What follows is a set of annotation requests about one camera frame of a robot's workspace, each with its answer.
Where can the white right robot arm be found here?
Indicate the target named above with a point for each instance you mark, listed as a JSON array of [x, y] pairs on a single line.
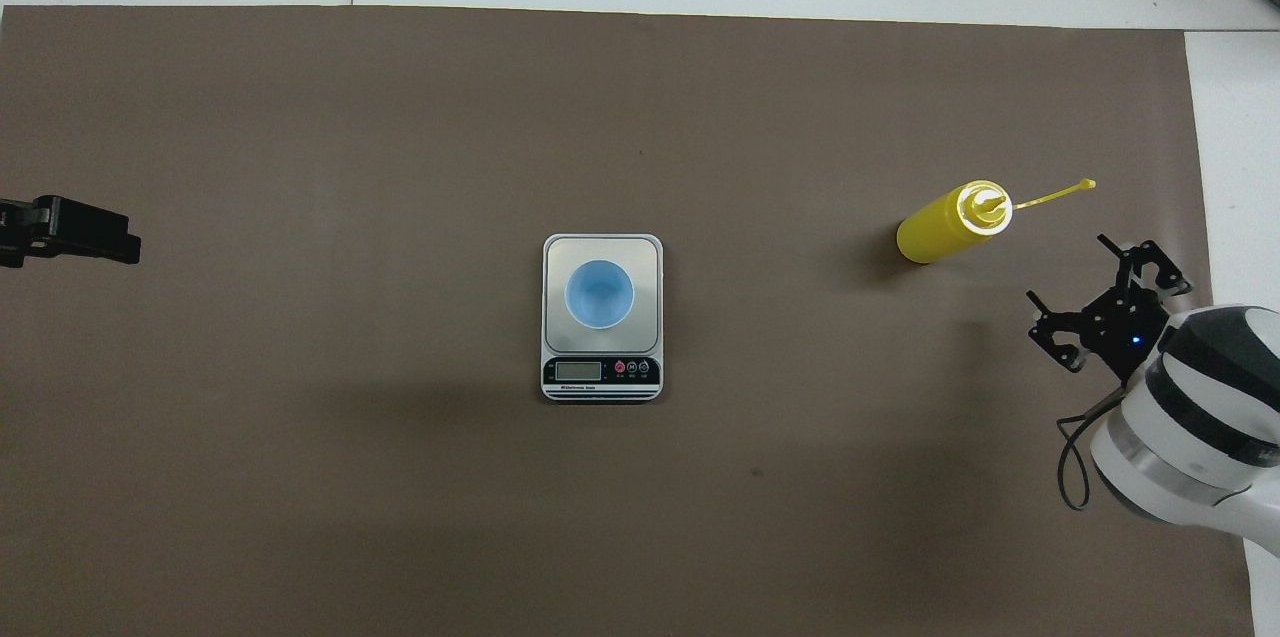
[[1200, 457]]

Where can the yellow squeeze bottle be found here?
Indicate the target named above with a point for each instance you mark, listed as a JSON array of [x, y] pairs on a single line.
[[935, 232]]

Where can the light blue plastic cup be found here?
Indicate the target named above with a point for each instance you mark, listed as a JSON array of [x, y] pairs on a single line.
[[600, 302]]

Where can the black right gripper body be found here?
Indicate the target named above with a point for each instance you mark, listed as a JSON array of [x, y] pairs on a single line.
[[1130, 327]]

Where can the silver digital kitchen scale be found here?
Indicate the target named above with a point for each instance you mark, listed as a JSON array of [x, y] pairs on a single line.
[[600, 382]]

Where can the brown table mat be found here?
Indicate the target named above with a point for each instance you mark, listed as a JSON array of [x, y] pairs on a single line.
[[600, 517]]

